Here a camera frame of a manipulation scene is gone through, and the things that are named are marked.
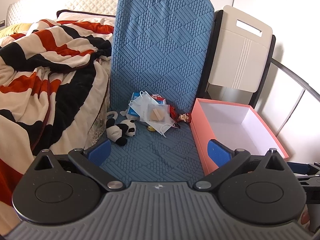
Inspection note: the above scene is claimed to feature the panda plush toy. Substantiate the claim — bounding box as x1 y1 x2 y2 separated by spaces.
106 118 136 146

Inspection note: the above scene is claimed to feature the red candy wrapper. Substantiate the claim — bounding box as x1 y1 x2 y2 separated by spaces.
176 113 191 123

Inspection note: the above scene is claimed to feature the blue tissue pack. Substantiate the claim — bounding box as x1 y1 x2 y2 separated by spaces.
128 91 167 117

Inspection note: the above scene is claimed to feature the white face mask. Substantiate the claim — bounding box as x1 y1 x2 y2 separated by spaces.
129 91 175 136

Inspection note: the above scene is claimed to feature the powder puff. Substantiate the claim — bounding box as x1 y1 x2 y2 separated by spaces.
146 104 170 124

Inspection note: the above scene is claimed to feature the pink yellow bird toy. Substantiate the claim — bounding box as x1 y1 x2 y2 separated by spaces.
147 126 156 132

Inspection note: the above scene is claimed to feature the shiny red foil candy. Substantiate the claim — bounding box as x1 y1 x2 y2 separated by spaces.
169 105 178 121

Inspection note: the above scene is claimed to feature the floral lace cushion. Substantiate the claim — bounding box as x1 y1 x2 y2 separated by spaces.
83 62 112 151

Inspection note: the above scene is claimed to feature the pink cardboard box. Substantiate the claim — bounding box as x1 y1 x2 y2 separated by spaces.
190 98 289 175

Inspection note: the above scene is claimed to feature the grey curved metal tube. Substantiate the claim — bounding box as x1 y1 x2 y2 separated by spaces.
271 58 320 102

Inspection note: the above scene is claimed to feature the striped red black blanket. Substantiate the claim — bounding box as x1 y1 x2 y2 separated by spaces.
1 18 114 205

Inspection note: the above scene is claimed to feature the blue quilted seat cushion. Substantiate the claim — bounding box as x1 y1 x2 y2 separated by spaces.
102 0 214 185

